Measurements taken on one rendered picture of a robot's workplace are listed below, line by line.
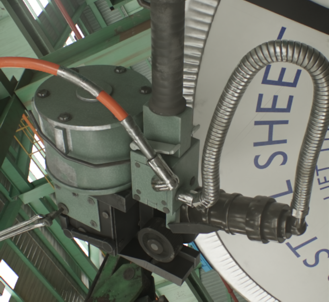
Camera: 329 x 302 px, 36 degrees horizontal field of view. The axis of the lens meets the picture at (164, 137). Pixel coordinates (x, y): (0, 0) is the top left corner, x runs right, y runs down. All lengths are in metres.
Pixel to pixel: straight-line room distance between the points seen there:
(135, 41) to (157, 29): 5.14
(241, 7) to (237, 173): 0.27
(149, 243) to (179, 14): 0.33
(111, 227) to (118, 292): 1.05
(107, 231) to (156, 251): 0.07
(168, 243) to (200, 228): 0.11
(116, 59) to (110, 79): 5.08
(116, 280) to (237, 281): 0.82
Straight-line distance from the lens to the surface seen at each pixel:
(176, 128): 0.55
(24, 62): 0.57
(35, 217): 0.73
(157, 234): 0.69
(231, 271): 0.97
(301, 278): 1.02
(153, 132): 0.58
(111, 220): 0.68
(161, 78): 0.53
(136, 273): 1.73
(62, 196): 0.71
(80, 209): 0.71
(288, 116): 0.78
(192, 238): 0.73
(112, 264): 1.83
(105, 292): 1.76
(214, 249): 0.93
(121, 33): 6.38
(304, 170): 0.56
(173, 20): 0.50
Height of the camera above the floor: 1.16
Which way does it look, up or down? 12 degrees up
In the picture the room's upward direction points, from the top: 113 degrees counter-clockwise
